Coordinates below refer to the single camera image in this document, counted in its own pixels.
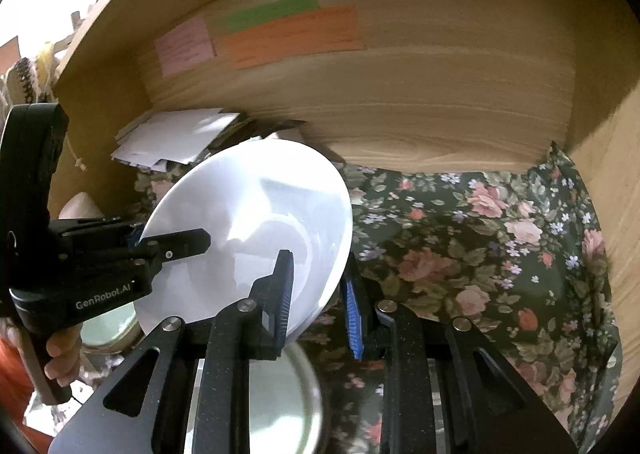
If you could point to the orange sticky note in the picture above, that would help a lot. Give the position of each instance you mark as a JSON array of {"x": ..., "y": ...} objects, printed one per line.
[{"x": 295, "y": 36}]

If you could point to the brown wooden cabinet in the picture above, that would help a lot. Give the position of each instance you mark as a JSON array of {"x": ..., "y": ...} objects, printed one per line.
[{"x": 9, "y": 56}]

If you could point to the pale pink cup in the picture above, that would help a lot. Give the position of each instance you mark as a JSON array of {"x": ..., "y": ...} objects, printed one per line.
[{"x": 77, "y": 208}]

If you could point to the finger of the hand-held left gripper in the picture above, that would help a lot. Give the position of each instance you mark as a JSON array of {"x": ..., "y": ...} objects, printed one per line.
[
  {"x": 135, "y": 235},
  {"x": 185, "y": 243}
]

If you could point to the pink sticky note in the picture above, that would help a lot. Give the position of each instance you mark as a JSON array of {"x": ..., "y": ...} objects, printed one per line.
[{"x": 182, "y": 46}]

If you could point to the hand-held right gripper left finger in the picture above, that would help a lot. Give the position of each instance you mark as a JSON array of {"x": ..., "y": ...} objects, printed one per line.
[{"x": 282, "y": 304}]

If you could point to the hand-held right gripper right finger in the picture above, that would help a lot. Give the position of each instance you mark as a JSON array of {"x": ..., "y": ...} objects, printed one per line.
[{"x": 352, "y": 324}]

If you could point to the white plate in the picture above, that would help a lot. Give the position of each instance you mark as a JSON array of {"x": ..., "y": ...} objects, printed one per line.
[{"x": 240, "y": 194}]

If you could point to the teal bowl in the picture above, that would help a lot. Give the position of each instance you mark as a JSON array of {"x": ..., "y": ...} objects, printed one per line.
[{"x": 280, "y": 399}]

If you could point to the dark floral tablecloth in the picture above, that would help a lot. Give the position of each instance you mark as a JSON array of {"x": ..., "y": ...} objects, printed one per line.
[{"x": 475, "y": 259}]

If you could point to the green sticky note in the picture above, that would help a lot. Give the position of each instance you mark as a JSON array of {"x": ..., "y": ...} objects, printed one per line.
[{"x": 270, "y": 12}]

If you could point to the yellow headband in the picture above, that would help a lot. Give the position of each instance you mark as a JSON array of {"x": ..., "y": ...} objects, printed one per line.
[{"x": 50, "y": 58}]

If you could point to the patterned headband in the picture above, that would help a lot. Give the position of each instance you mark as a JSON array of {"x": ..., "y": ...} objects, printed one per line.
[{"x": 25, "y": 78}]

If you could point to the person's left hand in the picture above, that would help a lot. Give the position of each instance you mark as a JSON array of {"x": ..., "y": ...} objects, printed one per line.
[{"x": 65, "y": 356}]

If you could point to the stack of white papers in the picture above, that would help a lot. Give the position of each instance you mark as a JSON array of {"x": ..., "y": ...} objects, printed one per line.
[{"x": 175, "y": 133}]

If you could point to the person's left forearm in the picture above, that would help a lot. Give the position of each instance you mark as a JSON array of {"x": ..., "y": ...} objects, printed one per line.
[{"x": 20, "y": 399}]

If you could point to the light teal plate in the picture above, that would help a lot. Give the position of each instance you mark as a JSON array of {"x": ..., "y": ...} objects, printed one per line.
[{"x": 107, "y": 329}]

